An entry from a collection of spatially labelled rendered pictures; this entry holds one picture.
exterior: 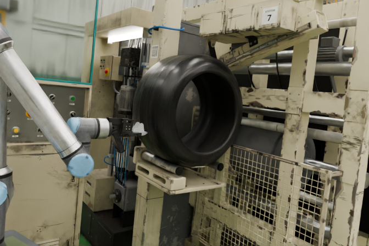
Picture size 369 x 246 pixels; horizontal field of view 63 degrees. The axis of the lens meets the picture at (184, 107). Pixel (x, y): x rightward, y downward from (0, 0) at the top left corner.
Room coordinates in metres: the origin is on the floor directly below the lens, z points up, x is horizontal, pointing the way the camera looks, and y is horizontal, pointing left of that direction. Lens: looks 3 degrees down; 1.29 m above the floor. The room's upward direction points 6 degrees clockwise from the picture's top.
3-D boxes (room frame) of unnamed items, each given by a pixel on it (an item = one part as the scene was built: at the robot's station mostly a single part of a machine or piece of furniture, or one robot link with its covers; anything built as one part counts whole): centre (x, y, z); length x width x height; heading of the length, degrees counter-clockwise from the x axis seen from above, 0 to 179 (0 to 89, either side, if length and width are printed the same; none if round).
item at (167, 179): (1.60, 0.10, 0.84); 0.36 x 0.09 x 0.06; 37
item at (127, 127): (1.38, 0.29, 1.10); 0.12 x 0.08 x 0.09; 127
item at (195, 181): (1.69, -0.01, 0.80); 0.37 x 0.36 x 0.02; 127
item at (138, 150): (1.83, 0.10, 0.90); 0.40 x 0.03 x 0.10; 127
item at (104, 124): (1.33, 0.36, 1.09); 0.10 x 0.05 x 0.09; 37
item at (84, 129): (1.28, 0.42, 1.09); 0.12 x 0.09 x 0.10; 127
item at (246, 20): (1.77, -0.32, 1.71); 0.61 x 0.25 x 0.15; 37
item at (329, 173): (1.71, -0.41, 0.65); 0.90 x 0.02 x 0.70; 37
